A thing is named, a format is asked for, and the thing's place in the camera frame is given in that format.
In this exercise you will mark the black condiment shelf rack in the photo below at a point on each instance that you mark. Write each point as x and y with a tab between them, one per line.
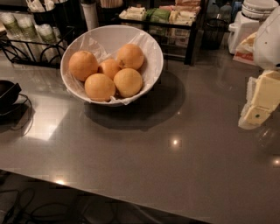
177	41

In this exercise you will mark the paper cup stack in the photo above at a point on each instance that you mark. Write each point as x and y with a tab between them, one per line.
48	36
30	35
13	32

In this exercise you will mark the left paper cup stack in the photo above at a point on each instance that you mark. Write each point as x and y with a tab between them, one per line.
13	32

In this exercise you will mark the white appliance with bowls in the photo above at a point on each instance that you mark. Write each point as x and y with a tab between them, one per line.
248	16

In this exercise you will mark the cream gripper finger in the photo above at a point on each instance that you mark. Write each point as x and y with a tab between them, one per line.
242	123

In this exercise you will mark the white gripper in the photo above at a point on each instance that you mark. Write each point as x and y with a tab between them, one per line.
268	46

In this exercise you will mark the cream packet stack left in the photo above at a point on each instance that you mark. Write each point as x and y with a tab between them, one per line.
133	13

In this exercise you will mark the black object at left edge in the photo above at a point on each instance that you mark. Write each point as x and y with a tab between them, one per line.
15	107

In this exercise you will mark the black wire cup rack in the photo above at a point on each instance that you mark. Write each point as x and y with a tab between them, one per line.
10	51

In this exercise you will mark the cream packet stack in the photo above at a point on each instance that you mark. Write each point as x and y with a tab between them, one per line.
182	17
133	13

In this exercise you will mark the middle paper cup stack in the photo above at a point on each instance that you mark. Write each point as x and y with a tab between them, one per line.
30	35

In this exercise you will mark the white cylinder container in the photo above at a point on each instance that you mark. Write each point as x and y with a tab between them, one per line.
90	13

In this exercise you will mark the cream packet stack right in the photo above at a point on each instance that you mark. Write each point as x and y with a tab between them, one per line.
182	17

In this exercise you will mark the black wire basket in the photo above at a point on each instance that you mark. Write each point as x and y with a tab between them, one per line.
214	30

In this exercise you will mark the clear plastic bowl liner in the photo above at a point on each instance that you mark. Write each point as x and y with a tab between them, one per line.
145	46

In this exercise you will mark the green packet stack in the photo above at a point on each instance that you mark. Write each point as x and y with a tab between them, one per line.
157	15

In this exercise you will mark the right paper cup stack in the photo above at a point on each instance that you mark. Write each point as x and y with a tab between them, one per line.
48	36

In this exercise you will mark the middle small orange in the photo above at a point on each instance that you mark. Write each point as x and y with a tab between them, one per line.
109	67

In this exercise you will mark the white bowl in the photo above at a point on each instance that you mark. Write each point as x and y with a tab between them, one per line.
110	38

